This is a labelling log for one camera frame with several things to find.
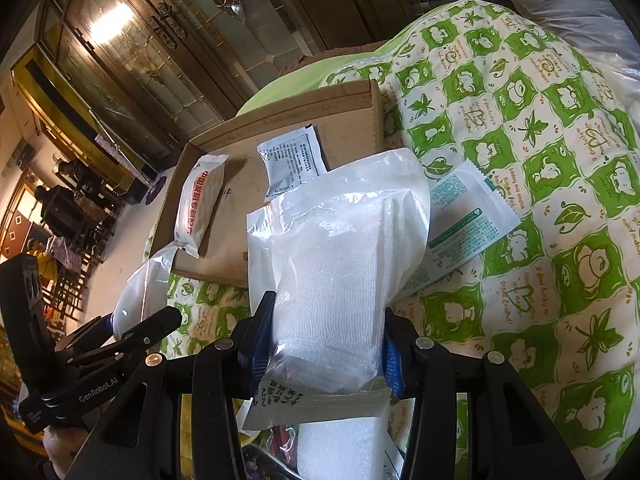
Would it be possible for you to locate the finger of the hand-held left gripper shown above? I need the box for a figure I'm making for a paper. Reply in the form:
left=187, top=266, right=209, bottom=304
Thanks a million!
left=66, top=305, right=183, bottom=370
left=54, top=312, right=118, bottom=356

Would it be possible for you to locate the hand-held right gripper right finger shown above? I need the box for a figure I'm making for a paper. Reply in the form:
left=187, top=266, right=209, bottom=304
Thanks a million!
left=381, top=309, right=586, bottom=480

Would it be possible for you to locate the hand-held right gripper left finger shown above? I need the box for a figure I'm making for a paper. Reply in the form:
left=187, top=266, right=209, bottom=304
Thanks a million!
left=75, top=291, right=277, bottom=480

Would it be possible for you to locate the clear plastic bag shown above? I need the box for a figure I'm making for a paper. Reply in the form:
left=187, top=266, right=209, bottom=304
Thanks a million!
left=114, top=247, right=179, bottom=337

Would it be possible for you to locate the white gauze packet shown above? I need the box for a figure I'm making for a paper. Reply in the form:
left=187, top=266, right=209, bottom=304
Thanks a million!
left=242, top=148, right=432, bottom=433

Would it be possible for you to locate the cardboard box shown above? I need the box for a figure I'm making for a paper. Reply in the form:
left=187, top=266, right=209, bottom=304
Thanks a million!
left=150, top=79, right=384, bottom=289

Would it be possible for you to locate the person's left hand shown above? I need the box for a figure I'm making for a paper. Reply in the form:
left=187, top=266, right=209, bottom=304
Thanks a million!
left=43, top=427, right=77, bottom=467

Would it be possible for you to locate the dark wooden chair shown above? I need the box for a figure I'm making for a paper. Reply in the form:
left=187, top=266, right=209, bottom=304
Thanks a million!
left=44, top=260, right=103, bottom=322

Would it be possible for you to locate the yellow garment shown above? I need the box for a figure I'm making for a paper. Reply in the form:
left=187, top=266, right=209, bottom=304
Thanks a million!
left=27, top=247, right=59, bottom=282

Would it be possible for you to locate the white foam wrap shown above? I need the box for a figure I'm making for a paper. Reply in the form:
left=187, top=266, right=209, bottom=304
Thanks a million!
left=297, top=412, right=398, bottom=480

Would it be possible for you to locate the white packet with red print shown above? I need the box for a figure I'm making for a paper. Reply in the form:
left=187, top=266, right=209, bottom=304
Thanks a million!
left=173, top=153, right=230, bottom=260

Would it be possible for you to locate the purple round mat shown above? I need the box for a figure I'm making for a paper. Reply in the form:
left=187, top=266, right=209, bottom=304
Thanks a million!
left=144, top=172, right=174, bottom=206

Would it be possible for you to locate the teal and white sachet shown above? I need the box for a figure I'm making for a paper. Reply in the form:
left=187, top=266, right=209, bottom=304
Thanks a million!
left=395, top=160, right=521, bottom=302

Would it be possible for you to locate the white sachet with black print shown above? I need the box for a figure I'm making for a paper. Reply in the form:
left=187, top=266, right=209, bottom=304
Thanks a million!
left=256, top=124, right=325, bottom=203

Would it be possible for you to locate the green and white printed blanket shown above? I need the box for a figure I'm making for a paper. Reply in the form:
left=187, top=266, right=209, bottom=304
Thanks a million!
left=145, top=0, right=640, bottom=480

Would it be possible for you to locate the lime green sheet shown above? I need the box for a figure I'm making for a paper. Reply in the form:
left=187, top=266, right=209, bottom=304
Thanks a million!
left=235, top=37, right=403, bottom=117

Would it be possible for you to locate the wooden glass door cabinet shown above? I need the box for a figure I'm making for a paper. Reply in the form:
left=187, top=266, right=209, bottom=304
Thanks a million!
left=37, top=0, right=283, bottom=163

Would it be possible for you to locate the white duvet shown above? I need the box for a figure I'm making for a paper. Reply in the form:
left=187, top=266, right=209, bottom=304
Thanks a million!
left=475, top=0, right=640, bottom=93

